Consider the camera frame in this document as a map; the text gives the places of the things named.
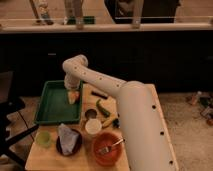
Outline metal fork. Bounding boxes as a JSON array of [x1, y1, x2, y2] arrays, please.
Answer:
[[98, 139, 124, 155]]

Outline green pepper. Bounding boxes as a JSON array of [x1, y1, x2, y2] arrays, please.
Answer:
[[96, 99, 111, 117]]

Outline white cup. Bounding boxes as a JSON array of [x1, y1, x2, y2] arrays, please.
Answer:
[[85, 119, 102, 135]]

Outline yellow banana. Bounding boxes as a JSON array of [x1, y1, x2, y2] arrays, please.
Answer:
[[102, 116, 118, 128]]

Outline black chair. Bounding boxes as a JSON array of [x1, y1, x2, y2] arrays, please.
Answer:
[[0, 70, 40, 167]]

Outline light green cup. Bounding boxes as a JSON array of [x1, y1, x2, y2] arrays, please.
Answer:
[[36, 131, 51, 148]]

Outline dark brown plate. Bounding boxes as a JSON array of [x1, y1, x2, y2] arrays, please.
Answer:
[[56, 129, 82, 156]]

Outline grey crumpled cloth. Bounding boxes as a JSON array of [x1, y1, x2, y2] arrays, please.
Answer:
[[58, 124, 79, 156]]

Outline orange bowl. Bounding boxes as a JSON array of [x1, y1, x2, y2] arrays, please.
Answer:
[[92, 132, 123, 166]]

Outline green plastic tray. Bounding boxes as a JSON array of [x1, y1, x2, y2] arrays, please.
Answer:
[[34, 80, 82, 125]]

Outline dark cabinet counter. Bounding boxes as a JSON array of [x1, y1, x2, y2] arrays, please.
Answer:
[[0, 25, 213, 96]]

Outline red orange apple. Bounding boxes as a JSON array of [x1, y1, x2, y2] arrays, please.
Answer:
[[75, 92, 80, 101]]

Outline small metal cup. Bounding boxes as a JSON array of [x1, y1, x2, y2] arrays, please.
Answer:
[[85, 109, 97, 120]]

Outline black handled dish brush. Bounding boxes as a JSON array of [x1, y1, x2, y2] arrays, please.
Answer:
[[113, 119, 120, 128]]

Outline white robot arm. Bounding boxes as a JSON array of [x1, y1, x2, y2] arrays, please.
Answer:
[[62, 55, 179, 171]]

